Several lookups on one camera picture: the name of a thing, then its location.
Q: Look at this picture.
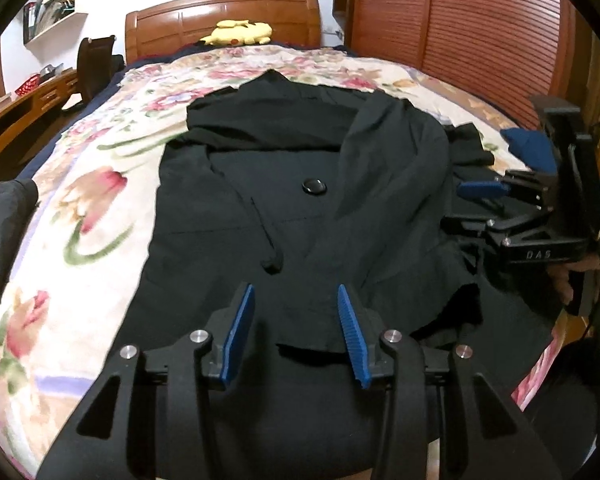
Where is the black double-breasted coat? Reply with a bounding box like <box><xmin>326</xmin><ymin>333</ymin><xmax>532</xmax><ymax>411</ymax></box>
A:
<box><xmin>116</xmin><ymin>70</ymin><xmax>550</xmax><ymax>479</ymax></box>

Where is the black binder on shelf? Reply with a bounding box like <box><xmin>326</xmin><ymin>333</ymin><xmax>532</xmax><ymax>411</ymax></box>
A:
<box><xmin>22</xmin><ymin>1</ymin><xmax>38</xmax><ymax>44</ymax></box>

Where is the brown louvered wardrobe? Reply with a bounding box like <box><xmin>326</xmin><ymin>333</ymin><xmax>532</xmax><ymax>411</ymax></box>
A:
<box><xmin>344</xmin><ymin>0</ymin><xmax>592</xmax><ymax>128</ymax></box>

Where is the dark brown chair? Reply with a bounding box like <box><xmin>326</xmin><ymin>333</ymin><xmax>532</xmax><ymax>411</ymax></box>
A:
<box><xmin>61</xmin><ymin>35</ymin><xmax>125</xmax><ymax>115</ymax></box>

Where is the wooden desk with cabinets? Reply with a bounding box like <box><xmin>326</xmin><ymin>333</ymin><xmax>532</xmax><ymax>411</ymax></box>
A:
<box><xmin>0</xmin><ymin>68</ymin><xmax>78</xmax><ymax>155</ymax></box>

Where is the floral bed blanket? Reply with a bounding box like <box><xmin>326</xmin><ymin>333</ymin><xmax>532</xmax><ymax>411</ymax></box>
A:
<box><xmin>0</xmin><ymin>43</ymin><xmax>569</xmax><ymax>478</ymax></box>

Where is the red basket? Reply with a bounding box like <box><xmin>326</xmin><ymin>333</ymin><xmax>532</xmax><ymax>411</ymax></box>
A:
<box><xmin>15</xmin><ymin>74</ymin><xmax>41</xmax><ymax>96</ymax></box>

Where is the wooden bed headboard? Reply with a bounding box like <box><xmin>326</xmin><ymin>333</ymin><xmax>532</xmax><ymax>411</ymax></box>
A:
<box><xmin>124</xmin><ymin>0</ymin><xmax>323</xmax><ymax>65</ymax></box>

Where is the person's right hand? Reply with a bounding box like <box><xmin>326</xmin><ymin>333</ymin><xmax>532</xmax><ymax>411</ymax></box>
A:
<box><xmin>546</xmin><ymin>253</ymin><xmax>600</xmax><ymax>306</ymax></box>

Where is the navy blue folded garment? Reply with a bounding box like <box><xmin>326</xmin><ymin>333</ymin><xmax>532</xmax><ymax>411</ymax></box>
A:
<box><xmin>501</xmin><ymin>128</ymin><xmax>558</xmax><ymax>176</ymax></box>

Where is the white wall shelf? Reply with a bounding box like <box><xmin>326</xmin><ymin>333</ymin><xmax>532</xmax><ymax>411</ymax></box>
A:
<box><xmin>21</xmin><ymin>0</ymin><xmax>90</xmax><ymax>46</ymax></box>

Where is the yellow Pikachu plush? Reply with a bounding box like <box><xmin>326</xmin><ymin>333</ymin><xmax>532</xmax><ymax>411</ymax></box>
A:
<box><xmin>200</xmin><ymin>20</ymin><xmax>273</xmax><ymax>47</ymax></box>

